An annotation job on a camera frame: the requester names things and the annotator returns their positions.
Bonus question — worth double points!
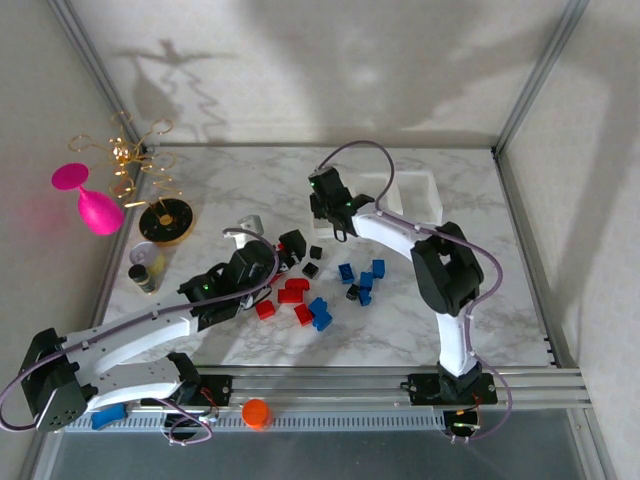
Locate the small black bottle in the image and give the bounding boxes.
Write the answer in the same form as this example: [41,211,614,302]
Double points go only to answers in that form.
[128,264,159,296]

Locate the pink plastic wine glass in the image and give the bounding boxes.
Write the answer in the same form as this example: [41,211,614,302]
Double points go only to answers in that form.
[51,162,126,237]

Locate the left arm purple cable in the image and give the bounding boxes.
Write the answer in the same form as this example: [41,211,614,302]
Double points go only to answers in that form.
[0,227,281,447]

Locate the blue plastic clip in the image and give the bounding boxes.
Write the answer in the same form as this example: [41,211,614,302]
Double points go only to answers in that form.
[91,404,126,430]

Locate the aluminum back rail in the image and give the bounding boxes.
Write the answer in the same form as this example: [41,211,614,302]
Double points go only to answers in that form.
[149,142,497,151]

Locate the gold wire stand black base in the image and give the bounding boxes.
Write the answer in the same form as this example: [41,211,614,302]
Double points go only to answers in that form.
[68,110,197,249]

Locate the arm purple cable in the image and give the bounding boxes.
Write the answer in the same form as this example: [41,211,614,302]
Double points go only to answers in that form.
[318,139,512,446]
[0,227,281,447]

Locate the thin red yellow wires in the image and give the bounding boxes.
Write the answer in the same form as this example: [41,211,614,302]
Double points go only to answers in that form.
[457,394,485,431]
[199,387,222,426]

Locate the orange cylinder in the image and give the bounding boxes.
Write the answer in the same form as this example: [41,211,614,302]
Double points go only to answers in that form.
[241,398,274,431]

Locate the aluminum frame post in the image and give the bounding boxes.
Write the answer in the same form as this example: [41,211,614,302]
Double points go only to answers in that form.
[46,0,154,154]
[492,0,592,154]

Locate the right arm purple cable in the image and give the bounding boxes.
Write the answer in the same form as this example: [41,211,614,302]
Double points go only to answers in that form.
[318,139,512,446]

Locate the aluminum base rail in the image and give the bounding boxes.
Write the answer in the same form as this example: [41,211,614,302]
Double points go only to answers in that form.
[192,366,587,412]

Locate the aluminum side rail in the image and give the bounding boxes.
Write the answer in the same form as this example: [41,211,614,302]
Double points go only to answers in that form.
[84,147,154,351]
[494,147,584,372]

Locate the grey slotted cable duct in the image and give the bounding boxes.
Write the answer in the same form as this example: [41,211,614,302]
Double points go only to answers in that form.
[64,408,451,432]

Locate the white round disc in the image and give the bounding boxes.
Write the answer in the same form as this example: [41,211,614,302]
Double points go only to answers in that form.
[128,241,159,265]

